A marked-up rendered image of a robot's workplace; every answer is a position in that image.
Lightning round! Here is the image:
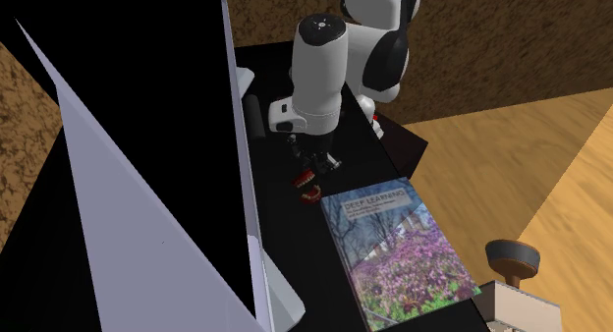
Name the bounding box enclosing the book with purple flower cover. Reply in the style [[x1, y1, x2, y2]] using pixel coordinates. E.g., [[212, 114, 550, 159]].
[[318, 176, 483, 332]]

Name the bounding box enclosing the red and white denture model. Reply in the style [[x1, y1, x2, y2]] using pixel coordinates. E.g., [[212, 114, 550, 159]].
[[292, 169, 323, 205]]

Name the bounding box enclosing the dark robot stand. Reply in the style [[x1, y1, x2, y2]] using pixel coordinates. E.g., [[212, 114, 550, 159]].
[[372, 111, 429, 180]]

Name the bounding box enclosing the black desk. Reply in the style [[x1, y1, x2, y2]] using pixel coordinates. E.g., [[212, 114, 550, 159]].
[[233, 39, 490, 332]]

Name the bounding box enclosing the black cylinder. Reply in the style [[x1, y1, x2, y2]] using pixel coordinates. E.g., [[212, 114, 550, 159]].
[[243, 92, 267, 141]]

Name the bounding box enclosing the beige box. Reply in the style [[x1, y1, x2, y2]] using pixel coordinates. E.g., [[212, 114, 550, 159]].
[[471, 279, 563, 332]]

